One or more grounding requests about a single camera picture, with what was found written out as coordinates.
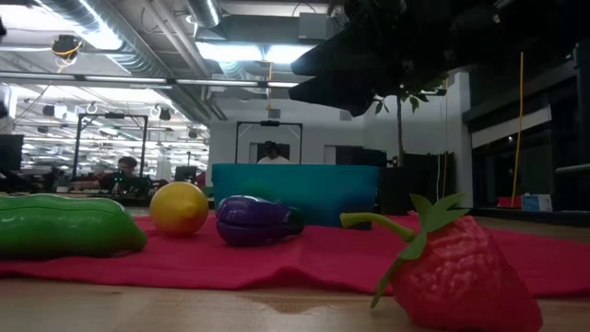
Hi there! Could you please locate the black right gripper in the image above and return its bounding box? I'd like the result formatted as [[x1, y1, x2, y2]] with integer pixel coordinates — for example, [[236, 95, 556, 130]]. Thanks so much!
[[288, 0, 499, 116]]

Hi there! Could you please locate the yellow lemon toy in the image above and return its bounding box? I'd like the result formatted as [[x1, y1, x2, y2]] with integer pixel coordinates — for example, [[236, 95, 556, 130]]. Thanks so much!
[[148, 181, 210, 239]]

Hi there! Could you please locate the red strawberry toy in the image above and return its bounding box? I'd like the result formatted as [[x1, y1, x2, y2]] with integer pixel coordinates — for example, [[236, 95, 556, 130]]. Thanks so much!
[[339, 193, 544, 332]]

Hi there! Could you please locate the blue plastic tupperware container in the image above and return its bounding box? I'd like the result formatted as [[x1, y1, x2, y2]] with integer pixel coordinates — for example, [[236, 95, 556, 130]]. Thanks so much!
[[211, 162, 380, 231]]

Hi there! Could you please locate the grey ceiling box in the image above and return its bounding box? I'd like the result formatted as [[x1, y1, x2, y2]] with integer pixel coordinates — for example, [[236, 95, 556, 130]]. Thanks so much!
[[298, 12, 331, 41]]

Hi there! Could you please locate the green artificial plant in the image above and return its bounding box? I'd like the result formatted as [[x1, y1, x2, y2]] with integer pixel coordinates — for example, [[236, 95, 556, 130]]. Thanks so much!
[[368, 68, 451, 167]]

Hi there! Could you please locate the ceiling light panel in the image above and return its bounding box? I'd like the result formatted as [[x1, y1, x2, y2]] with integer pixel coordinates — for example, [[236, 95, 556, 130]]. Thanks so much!
[[195, 41, 319, 65]]

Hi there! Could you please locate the person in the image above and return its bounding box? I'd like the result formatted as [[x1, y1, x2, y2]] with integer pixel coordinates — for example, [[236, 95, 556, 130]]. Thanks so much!
[[94, 155, 153, 195], [256, 140, 291, 165]]

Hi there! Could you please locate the ceiling light strip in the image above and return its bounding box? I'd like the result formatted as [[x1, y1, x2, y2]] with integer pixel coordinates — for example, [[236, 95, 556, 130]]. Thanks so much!
[[174, 77, 301, 89]]

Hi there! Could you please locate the black plant pot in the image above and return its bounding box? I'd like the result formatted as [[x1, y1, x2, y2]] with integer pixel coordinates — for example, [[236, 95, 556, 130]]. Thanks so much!
[[377, 166, 443, 216]]

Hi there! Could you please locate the purple eggplant toy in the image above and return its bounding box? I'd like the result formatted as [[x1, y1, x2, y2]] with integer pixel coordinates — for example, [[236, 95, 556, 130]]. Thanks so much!
[[214, 195, 306, 248]]

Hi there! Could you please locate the red cloth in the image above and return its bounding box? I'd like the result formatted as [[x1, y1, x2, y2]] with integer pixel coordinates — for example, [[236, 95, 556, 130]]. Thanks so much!
[[0, 215, 590, 299]]

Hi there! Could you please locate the blue white box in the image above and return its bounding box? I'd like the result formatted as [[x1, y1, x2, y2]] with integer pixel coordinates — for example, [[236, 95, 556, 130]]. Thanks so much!
[[521, 193, 553, 213]]

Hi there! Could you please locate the green cucumber toy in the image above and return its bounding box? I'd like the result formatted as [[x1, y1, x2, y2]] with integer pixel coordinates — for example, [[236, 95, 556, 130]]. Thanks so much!
[[0, 193, 148, 260]]

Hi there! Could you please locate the black monitor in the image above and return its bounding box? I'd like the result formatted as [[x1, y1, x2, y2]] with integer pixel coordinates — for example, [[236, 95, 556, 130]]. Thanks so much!
[[0, 133, 25, 172]]

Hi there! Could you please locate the black gantry frame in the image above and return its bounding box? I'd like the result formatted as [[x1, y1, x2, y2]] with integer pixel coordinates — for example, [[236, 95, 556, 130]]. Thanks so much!
[[234, 119, 304, 165], [73, 113, 149, 181]]

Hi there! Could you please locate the round silver air duct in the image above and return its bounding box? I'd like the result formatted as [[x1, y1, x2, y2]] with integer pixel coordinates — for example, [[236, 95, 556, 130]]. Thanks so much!
[[186, 0, 223, 29]]

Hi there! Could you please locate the yellow hanging cable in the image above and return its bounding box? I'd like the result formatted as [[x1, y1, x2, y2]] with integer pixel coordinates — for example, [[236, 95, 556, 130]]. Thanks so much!
[[510, 52, 525, 208]]

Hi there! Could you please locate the ribbed silver air duct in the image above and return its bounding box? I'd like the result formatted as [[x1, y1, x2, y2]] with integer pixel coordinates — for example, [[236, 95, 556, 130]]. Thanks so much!
[[39, 0, 218, 124]]

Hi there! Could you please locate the yellow ceiling cable reel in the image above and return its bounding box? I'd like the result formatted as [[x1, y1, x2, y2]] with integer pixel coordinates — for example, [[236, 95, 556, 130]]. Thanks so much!
[[51, 34, 83, 60]]

